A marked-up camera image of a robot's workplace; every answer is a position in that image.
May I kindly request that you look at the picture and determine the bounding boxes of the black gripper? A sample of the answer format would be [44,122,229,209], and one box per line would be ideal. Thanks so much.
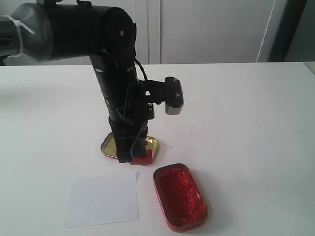
[109,103,155,163]

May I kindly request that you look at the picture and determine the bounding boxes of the red rubber stamp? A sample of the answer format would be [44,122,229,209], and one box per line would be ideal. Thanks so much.
[130,145,153,166]

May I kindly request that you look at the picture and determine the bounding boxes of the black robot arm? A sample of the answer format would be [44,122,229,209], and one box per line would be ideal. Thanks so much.
[0,0,150,163]

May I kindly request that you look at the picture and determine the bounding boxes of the red ink pad tin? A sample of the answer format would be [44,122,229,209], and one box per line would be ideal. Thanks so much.
[153,163,208,233]

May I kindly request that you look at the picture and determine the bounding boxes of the gold tin lid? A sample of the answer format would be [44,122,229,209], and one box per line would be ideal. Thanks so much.
[101,133,159,161]

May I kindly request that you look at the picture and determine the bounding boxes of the white paper sheet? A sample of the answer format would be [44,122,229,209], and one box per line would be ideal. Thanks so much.
[64,171,139,228]

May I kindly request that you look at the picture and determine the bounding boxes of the white cabinet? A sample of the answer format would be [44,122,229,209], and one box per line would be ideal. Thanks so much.
[0,0,286,66]

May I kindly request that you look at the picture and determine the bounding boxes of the white zip tie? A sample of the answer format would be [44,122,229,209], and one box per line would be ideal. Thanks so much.
[0,15,35,58]

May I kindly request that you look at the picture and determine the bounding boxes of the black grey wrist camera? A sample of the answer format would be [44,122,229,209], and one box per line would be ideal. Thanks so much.
[140,76,184,116]

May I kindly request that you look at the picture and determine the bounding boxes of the black cable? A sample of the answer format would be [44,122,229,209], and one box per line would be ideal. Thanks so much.
[124,58,150,158]

